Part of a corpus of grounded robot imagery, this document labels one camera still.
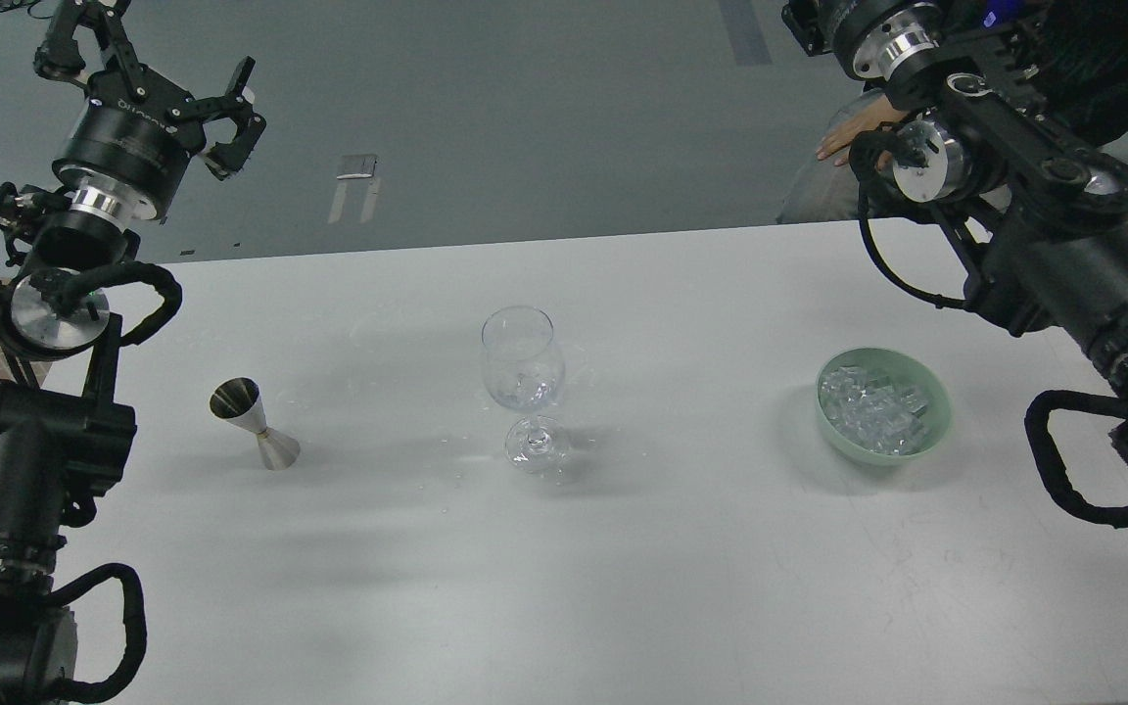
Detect clear wine glass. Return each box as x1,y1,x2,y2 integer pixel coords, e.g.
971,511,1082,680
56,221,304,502
482,306,570,476

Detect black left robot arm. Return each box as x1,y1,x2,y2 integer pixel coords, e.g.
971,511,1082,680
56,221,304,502
0,1,267,704

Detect green bowl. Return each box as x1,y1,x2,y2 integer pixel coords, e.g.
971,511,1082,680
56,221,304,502
816,349,953,467

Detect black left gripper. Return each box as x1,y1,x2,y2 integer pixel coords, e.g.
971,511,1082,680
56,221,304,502
33,0,267,221

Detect steel double jigger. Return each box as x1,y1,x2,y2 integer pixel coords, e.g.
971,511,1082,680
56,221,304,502
208,378,301,470

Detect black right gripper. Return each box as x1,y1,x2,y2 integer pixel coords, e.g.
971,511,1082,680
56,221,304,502
779,0,945,81

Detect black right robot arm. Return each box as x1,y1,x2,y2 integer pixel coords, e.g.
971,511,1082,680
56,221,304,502
779,1,1128,530

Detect person in black shirt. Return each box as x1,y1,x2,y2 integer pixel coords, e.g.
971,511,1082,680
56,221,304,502
777,1,1128,224

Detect clear ice cubes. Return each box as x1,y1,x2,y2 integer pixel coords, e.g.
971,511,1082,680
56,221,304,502
818,365,929,456

